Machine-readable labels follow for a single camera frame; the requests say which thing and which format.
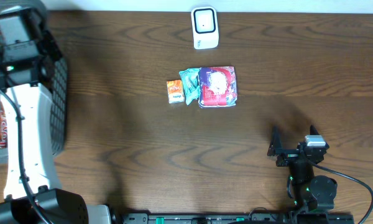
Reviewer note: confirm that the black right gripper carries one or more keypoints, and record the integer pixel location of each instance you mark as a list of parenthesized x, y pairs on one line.
[(288, 155)]

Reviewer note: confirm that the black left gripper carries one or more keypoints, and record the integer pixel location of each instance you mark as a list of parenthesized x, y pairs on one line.
[(37, 70)]

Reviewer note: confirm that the red brown snack bar wrapper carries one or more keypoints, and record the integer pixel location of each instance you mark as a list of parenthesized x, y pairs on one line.
[(3, 129)]

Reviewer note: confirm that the purple red sanitary pad pack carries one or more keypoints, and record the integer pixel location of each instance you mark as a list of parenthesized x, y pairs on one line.
[(218, 87)]

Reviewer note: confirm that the teal green wipes packet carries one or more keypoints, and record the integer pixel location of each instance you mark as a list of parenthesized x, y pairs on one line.
[(191, 86)]

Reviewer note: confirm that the orange tissue pack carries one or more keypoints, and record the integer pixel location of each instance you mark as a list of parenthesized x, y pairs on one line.
[(175, 91)]

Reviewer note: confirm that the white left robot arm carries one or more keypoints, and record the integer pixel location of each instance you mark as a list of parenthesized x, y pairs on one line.
[(33, 92)]

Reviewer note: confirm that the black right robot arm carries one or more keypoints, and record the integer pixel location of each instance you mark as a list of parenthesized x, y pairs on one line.
[(313, 194)]

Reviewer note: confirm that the white barcode scanner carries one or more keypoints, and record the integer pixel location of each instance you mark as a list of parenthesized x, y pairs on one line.
[(204, 24)]

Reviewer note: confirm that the grey plastic mesh basket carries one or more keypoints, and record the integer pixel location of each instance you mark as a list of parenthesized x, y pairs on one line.
[(57, 85)]

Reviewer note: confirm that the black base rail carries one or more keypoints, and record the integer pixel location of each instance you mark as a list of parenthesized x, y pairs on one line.
[(143, 218)]

